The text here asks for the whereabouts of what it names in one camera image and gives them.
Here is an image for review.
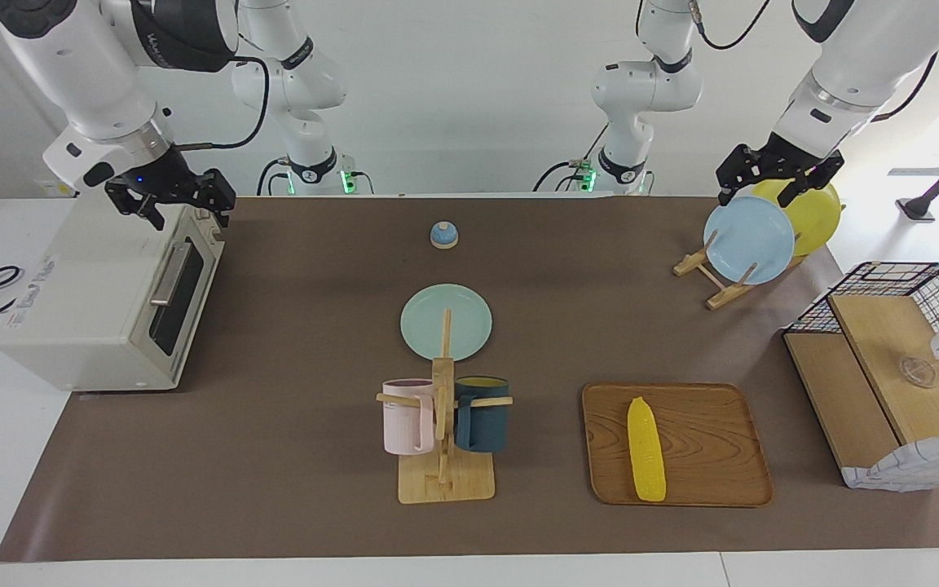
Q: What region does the glass oven door with handle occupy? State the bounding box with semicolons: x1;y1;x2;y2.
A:
137;224;224;384

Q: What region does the mint green plate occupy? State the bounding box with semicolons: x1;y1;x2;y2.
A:
400;283;493;362

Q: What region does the yellow corn cob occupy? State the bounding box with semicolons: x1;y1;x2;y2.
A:
628;396;668;502

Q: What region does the cream toaster oven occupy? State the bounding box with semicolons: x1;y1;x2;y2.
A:
0;200;226;392

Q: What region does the yellow plate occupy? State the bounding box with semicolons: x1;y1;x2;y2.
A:
752;179;842;258

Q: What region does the light blue plate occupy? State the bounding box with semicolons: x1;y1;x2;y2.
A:
703;196;796;285

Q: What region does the wooden plate rack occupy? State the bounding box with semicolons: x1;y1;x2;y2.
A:
673;231;809;311

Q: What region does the brown table mat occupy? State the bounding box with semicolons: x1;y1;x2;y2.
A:
0;196;939;563

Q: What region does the small clear glass piece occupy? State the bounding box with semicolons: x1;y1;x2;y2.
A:
900;356;937;387

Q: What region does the brown wooden tray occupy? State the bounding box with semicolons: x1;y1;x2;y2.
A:
582;383;774;508

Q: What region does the pink mug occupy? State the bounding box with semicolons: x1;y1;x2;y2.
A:
381;378;438;456

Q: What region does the white checked cloth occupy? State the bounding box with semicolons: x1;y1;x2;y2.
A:
842;430;939;492

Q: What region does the dark blue mug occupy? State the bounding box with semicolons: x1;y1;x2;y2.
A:
453;376;511;454

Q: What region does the wooden mug rack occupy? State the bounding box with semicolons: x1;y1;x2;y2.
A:
377;308;514;505

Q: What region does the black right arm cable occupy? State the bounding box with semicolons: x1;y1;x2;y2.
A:
172;55;271;152

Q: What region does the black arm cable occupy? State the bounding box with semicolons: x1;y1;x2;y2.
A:
172;55;271;152
684;0;939;123

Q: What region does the black base cable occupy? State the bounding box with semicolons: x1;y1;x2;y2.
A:
256;157;373;196
533;122;611;194

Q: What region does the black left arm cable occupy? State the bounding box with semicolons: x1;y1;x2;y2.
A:
684;0;939;123

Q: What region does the wire and wood shelf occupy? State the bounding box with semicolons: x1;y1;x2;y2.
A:
783;262;939;492

